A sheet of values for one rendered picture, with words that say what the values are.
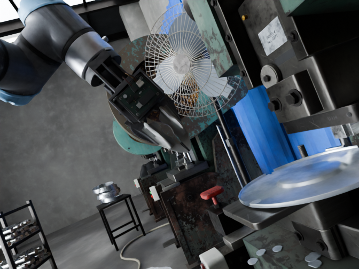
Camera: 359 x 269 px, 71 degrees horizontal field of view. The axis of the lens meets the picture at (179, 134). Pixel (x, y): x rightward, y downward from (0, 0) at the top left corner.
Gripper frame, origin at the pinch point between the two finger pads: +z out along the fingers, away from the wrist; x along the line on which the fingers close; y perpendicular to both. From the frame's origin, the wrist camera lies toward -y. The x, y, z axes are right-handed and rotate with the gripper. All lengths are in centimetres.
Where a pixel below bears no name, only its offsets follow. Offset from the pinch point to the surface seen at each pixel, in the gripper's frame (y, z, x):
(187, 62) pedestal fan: -75, -22, 38
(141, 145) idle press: -303, -22, -12
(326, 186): 8.2, 20.1, 10.2
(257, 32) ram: -5.1, -4.8, 29.3
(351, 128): -0.2, 21.7, 25.3
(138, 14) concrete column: -507, -242, 191
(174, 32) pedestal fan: -75, -37, 45
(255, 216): 5.4, 16.0, -0.9
